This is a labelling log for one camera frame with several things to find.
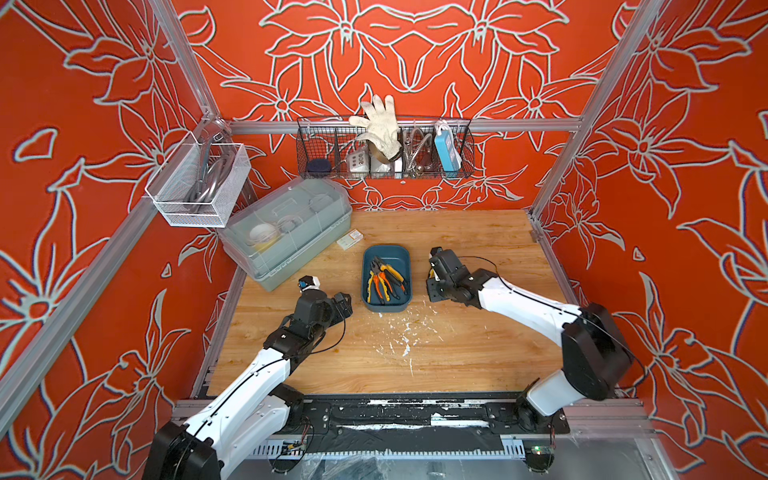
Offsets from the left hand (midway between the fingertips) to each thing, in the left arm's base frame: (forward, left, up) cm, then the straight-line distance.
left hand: (341, 299), depth 83 cm
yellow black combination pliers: (+14, -15, -8) cm, 23 cm away
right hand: (+7, -25, -2) cm, 26 cm away
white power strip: (+39, -2, +20) cm, 43 cm away
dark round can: (+43, +13, +15) cm, 47 cm away
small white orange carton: (+31, +2, -9) cm, 32 cm away
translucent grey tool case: (+18, +22, +8) cm, 29 cm away
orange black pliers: (+14, -9, -8) cm, 19 cm away
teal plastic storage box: (+23, -16, -9) cm, 29 cm away
